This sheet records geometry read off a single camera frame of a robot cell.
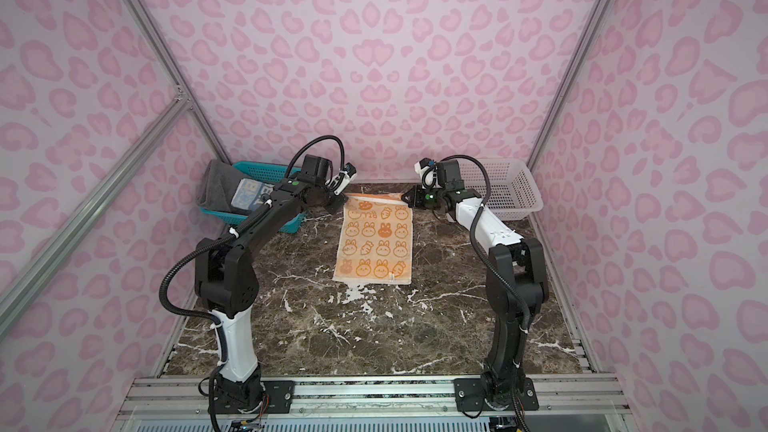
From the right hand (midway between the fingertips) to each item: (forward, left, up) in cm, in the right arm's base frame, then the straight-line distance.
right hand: (407, 193), depth 90 cm
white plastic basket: (+17, -40, -19) cm, 48 cm away
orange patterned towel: (-3, +11, -21) cm, 23 cm away
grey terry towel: (+8, +65, -7) cm, 66 cm away
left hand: (+3, +21, -2) cm, 21 cm away
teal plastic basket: (+21, +54, -12) cm, 59 cm away
